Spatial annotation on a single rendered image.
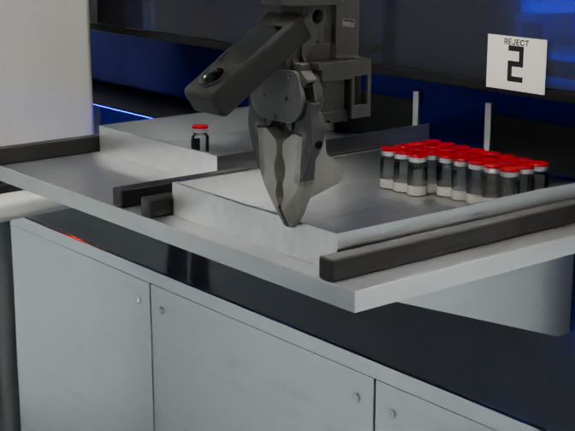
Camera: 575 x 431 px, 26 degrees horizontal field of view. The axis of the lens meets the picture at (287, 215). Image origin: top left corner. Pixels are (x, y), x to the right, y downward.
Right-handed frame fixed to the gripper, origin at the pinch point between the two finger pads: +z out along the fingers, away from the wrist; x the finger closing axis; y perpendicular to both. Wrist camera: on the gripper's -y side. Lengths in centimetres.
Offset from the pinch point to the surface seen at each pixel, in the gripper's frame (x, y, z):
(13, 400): 100, 21, 56
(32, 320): 127, 39, 53
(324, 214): 10.0, 13.5, 4.1
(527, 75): 5.2, 38.7, -8.6
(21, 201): 66, 7, 12
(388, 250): -8.1, 5.3, 2.5
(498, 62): 9.5, 38.7, -9.6
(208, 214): 13.7, 1.4, 2.9
